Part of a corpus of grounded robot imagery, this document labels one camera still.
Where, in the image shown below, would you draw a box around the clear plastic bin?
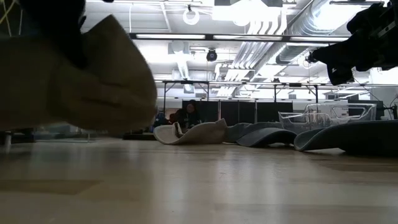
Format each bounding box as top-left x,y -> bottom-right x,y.
278,102 -> 377,135

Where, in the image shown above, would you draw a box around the white ring lamp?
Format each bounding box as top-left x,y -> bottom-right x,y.
182,6 -> 201,26

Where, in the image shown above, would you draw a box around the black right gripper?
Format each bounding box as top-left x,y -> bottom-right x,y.
311,0 -> 398,86

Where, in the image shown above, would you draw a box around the person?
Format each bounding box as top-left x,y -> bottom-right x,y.
173,99 -> 202,133

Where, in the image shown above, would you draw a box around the grey-blue insoles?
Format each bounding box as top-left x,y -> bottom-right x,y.
294,119 -> 398,156

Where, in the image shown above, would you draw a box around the cream baseball cap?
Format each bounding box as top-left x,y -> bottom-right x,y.
153,118 -> 228,146

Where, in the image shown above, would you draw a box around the black monitor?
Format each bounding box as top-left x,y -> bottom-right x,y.
347,99 -> 386,121

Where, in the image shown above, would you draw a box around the black partition panels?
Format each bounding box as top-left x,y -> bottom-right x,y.
182,99 -> 294,125

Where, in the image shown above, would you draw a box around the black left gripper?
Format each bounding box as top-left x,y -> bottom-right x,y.
18,0 -> 90,70

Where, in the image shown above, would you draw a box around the black crossbar with light strips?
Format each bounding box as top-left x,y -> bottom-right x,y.
129,32 -> 351,43

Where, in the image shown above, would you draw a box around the silver ventilation duct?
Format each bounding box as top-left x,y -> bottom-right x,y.
275,0 -> 333,65

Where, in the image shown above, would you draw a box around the yellow cable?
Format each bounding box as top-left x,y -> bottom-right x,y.
0,0 -> 23,37

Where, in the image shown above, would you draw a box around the black metal frame table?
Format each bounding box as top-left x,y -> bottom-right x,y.
161,80 -> 211,118
272,82 -> 320,103

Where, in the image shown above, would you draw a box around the black low platform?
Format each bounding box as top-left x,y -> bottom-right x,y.
123,133 -> 156,141

